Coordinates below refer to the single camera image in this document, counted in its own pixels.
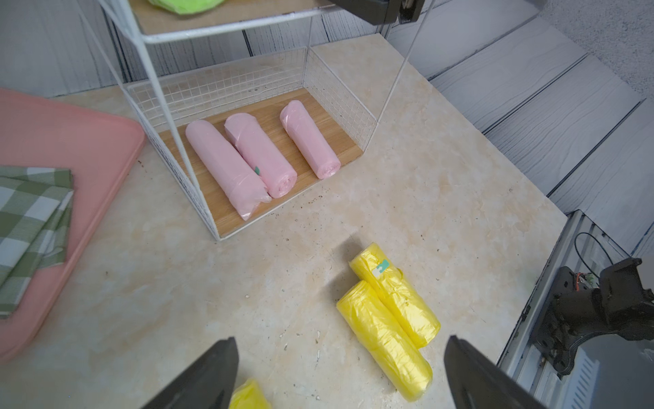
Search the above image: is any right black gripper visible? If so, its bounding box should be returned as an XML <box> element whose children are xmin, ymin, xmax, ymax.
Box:
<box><xmin>331</xmin><ymin>0</ymin><xmax>425</xmax><ymax>26</ymax></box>

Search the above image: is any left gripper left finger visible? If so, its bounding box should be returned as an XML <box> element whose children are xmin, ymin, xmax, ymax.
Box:
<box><xmin>143</xmin><ymin>337</ymin><xmax>239</xmax><ymax>408</ymax></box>

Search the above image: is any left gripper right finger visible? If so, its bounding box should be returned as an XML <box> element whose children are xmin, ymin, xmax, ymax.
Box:
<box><xmin>444</xmin><ymin>336</ymin><xmax>544</xmax><ymax>409</ymax></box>

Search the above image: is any yellow bag roll labelled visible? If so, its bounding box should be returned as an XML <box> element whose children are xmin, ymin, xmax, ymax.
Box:
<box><xmin>349</xmin><ymin>243</ymin><xmax>441</xmax><ymax>349</ymax></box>

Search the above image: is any pink bag roll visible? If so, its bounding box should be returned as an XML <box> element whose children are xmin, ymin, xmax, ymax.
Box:
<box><xmin>224</xmin><ymin>112</ymin><xmax>297</xmax><ymax>199</ymax></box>
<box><xmin>279</xmin><ymin>100</ymin><xmax>342</xmax><ymax>180</ymax></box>
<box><xmin>185</xmin><ymin>120</ymin><xmax>272</xmax><ymax>221</ymax></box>

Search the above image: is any light green bag roll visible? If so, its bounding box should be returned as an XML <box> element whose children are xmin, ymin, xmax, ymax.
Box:
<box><xmin>149</xmin><ymin>0</ymin><xmax>224</xmax><ymax>16</ymax></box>

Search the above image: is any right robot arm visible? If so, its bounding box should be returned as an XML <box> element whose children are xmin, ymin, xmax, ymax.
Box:
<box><xmin>316</xmin><ymin>1</ymin><xmax>653</xmax><ymax>382</ymax></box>

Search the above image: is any green checkered cloth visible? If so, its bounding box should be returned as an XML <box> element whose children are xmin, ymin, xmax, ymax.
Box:
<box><xmin>1</xmin><ymin>166</ymin><xmax>74</xmax><ymax>318</ymax></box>

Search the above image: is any pink cutting board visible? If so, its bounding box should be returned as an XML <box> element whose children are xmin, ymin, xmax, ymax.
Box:
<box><xmin>1</xmin><ymin>90</ymin><xmax>146</xmax><ymax>361</ymax></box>

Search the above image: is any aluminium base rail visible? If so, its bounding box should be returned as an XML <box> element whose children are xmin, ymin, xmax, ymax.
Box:
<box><xmin>497</xmin><ymin>211</ymin><xmax>653</xmax><ymax>408</ymax></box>

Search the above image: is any white wire wooden shelf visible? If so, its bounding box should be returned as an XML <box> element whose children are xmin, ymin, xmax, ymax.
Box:
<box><xmin>100</xmin><ymin>1</ymin><xmax>410</xmax><ymax>241</ymax></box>

